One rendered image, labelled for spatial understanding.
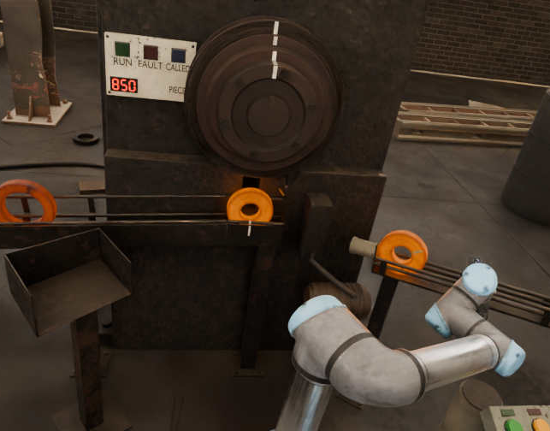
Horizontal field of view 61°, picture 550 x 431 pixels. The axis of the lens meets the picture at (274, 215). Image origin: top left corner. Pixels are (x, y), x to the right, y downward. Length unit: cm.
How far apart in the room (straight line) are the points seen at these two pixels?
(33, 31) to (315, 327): 357
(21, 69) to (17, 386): 276
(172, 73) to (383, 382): 107
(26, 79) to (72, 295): 298
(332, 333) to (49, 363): 145
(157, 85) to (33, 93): 281
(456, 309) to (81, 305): 98
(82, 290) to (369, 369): 90
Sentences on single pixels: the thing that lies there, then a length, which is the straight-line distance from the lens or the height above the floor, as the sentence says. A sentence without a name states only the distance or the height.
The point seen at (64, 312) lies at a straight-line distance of 142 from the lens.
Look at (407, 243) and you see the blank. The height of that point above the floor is 76.
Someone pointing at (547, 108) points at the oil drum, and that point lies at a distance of 388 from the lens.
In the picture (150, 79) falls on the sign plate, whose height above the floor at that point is 112.
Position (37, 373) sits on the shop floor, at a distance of 209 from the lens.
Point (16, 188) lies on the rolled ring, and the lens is 163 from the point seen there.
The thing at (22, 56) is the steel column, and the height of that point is 50.
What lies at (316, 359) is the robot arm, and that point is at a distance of 90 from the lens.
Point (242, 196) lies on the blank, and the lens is 156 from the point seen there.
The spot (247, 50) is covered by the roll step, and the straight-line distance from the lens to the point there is 134.
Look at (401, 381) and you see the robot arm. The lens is 87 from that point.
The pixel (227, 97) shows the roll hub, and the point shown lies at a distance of 131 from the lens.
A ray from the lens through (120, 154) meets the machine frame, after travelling 161.
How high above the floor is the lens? 154
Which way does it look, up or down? 30 degrees down
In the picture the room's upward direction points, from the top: 9 degrees clockwise
